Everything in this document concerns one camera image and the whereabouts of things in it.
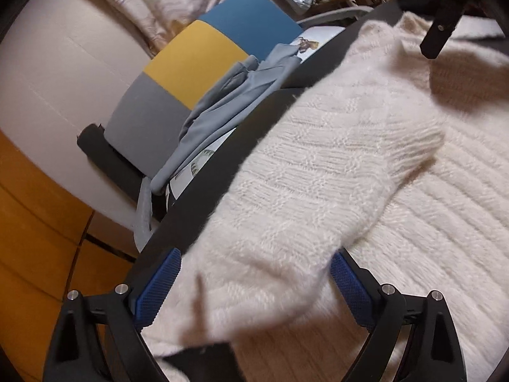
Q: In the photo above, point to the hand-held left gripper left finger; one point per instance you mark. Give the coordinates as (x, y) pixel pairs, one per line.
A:
(157, 288)

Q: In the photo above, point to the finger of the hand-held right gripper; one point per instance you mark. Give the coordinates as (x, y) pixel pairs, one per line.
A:
(440, 28)

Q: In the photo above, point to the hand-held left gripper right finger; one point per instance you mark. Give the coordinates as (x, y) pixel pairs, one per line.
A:
(352, 292)

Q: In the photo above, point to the white knit sweater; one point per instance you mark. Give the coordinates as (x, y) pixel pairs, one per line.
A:
(318, 167)

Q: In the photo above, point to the grey-blue garment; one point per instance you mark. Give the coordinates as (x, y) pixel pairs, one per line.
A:
(222, 107)

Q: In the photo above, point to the white mattress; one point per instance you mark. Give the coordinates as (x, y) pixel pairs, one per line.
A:
(59, 87)

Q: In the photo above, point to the blue yellow grey office chair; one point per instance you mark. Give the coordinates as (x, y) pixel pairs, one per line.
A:
(191, 59)

